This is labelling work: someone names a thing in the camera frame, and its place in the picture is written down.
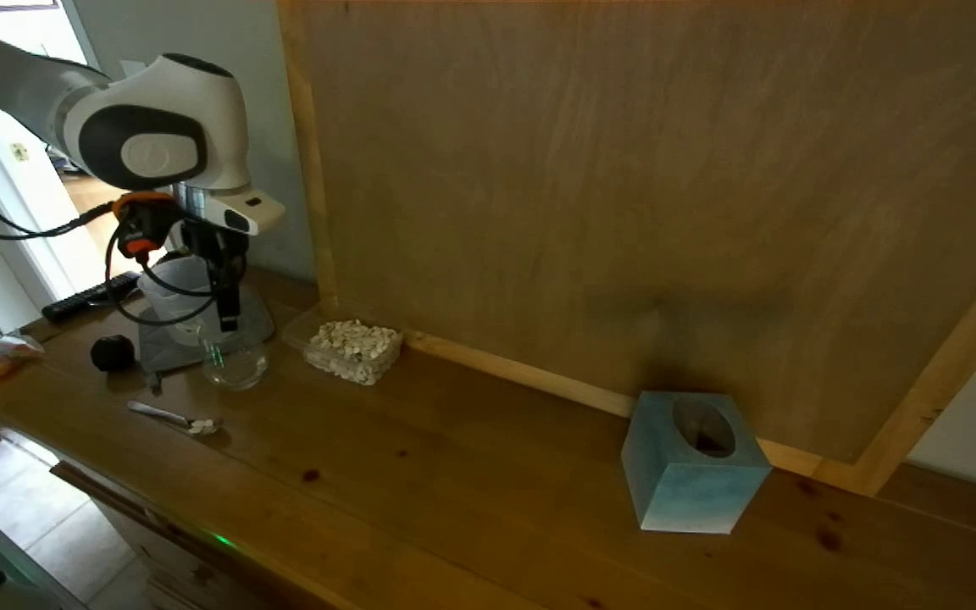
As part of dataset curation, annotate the grey square pot holder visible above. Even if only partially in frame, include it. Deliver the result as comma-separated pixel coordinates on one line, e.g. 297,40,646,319
132,325,218,383

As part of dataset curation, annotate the clear glass cup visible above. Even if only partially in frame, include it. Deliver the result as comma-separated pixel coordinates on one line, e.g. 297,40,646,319
196,310,279,396

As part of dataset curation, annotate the black flat bar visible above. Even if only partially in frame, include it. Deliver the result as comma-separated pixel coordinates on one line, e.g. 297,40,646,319
36,273,144,330

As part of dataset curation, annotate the metal spoon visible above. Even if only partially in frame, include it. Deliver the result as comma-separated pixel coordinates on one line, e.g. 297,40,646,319
124,396,223,443

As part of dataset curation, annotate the translucent plastic measuring jug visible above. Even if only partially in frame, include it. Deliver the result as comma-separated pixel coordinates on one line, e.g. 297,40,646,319
132,247,227,364

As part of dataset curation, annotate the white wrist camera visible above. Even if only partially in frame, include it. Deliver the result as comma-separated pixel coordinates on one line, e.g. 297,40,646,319
175,182,287,240

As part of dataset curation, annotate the clear tray of pale seeds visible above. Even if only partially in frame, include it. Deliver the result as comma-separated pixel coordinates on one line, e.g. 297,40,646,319
297,316,411,391

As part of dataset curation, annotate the orange cable connector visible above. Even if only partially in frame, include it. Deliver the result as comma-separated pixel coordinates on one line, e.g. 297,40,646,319
110,195,185,260

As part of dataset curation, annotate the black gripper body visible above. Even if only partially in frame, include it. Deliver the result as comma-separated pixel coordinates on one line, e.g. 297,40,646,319
175,215,255,295

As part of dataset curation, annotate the small black rounded object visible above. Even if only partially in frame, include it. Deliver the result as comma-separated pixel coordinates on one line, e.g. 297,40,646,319
89,334,139,378

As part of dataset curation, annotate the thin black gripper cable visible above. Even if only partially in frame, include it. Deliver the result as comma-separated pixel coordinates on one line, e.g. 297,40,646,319
102,223,223,334

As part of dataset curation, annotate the blue tissue box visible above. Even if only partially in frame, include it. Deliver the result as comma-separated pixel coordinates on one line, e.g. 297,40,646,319
618,386,776,538

